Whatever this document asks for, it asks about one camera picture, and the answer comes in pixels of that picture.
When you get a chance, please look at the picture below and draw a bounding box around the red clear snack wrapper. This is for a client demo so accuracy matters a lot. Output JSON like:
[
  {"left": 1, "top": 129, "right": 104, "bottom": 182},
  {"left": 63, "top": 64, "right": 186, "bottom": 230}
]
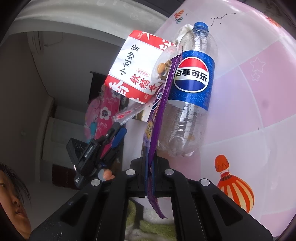
[{"left": 112, "top": 96, "right": 156, "bottom": 126}]

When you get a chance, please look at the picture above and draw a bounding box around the purple snack wrapper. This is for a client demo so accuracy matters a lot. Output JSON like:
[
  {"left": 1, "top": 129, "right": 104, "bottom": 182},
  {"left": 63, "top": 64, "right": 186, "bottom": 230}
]
[{"left": 143, "top": 54, "right": 182, "bottom": 219}]

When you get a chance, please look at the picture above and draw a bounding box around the red white snack bag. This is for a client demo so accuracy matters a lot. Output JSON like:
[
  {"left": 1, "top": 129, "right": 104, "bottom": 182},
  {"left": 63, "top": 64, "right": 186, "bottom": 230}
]
[{"left": 104, "top": 30, "right": 174, "bottom": 104}]

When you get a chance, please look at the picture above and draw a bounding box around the Pepsi plastic bottle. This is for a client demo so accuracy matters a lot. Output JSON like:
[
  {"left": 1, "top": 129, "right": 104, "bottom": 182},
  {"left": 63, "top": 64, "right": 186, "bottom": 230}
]
[{"left": 158, "top": 22, "right": 218, "bottom": 157}]

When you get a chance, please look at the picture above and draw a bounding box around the white cloth rag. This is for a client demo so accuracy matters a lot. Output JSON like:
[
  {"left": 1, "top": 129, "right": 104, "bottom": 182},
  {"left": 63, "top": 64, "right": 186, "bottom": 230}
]
[{"left": 171, "top": 24, "right": 193, "bottom": 46}]

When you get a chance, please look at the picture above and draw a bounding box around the person left hand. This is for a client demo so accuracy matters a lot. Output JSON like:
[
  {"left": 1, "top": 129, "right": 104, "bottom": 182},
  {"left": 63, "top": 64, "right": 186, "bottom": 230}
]
[{"left": 97, "top": 169, "right": 115, "bottom": 181}]

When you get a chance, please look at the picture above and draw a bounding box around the pink floral bedding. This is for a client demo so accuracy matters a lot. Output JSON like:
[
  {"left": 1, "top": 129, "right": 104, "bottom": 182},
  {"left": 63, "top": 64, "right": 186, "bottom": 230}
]
[{"left": 84, "top": 84, "right": 122, "bottom": 158}]

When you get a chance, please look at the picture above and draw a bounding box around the white green fleece blanket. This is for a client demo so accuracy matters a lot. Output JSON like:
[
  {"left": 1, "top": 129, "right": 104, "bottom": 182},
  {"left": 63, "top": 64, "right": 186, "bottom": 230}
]
[{"left": 125, "top": 199, "right": 177, "bottom": 240}]

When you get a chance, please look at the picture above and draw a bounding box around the person face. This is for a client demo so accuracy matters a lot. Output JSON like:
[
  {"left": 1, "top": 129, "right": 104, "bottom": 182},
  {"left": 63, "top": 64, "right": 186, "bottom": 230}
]
[{"left": 1, "top": 163, "right": 32, "bottom": 240}]

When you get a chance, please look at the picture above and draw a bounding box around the pink patterned tablecloth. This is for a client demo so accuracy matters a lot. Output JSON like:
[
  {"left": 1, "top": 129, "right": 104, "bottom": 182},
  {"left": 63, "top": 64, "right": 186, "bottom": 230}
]
[{"left": 122, "top": 0, "right": 296, "bottom": 239}]

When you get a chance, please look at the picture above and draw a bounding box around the white curtain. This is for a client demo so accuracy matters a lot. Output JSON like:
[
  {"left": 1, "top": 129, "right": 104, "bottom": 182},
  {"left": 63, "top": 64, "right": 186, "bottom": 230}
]
[{"left": 5, "top": 1, "right": 167, "bottom": 46}]

